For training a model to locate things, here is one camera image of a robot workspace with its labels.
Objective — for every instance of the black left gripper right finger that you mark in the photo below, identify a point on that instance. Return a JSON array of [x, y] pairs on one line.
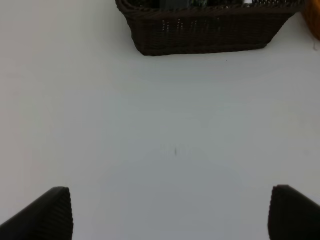
[[292, 215]]

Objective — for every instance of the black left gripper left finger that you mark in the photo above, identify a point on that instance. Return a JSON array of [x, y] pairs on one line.
[[49, 217]]

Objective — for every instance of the dark brown wicker basket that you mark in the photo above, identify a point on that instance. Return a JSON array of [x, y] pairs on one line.
[[205, 26]]

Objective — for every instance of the orange wicker basket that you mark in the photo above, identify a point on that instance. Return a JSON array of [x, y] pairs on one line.
[[311, 15]]

